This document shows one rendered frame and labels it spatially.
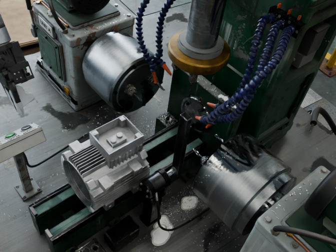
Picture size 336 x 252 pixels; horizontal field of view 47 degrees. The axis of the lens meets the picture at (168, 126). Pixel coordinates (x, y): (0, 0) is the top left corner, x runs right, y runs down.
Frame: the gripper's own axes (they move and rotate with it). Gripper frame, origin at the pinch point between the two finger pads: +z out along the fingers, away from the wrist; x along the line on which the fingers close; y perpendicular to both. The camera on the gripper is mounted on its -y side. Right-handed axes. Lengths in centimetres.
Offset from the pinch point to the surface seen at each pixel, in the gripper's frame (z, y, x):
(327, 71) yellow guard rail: 92, 261, 62
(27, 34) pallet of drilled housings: 0, 71, 192
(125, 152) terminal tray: 15.3, 16.6, -26.7
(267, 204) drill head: 36, 39, -56
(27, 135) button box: 6.4, -1.2, -3.5
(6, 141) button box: 5.6, -7.1, -2.8
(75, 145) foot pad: 12.2, 8.1, -13.2
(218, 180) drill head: 27, 32, -46
